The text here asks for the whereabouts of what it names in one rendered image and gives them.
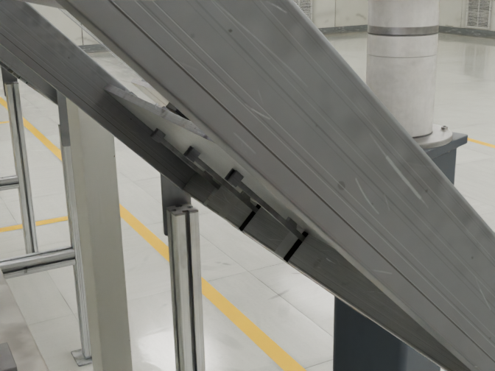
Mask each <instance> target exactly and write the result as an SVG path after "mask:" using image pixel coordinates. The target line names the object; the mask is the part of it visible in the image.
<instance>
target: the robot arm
mask: <svg viewBox="0 0 495 371"><path fill-rule="evenodd" d="M439 15H440V0H368V39H367V62H366V85H367V86H368V87H369V88H370V89H371V90H372V91H373V92H374V94H375V95H376V96H377V97H378V98H379V100H380V101H381V102H382V103H383V104H384V106H385V107H386V108H387V109H388V110H389V111H390V112H391V113H392V114H393V116H394V117H395V118H396V119H397V120H398V121H399V123H400V124H401V125H402V126H403V128H404V129H405V130H406V131H407V132H408V133H409V134H410V135H411V136H412V138H413V139H414V140H415V141H416V142H417V144H418V145H419V146H420V147H421V148H422V149H430V148H435V147H439V146H443V145H446V144H448V143H449V142H450V141H451V140H452V131H451V130H449V129H448V127H447V126H440V125H437V124H433V111H434V99H435V76H436V64H437V52H438V28H439Z"/></svg>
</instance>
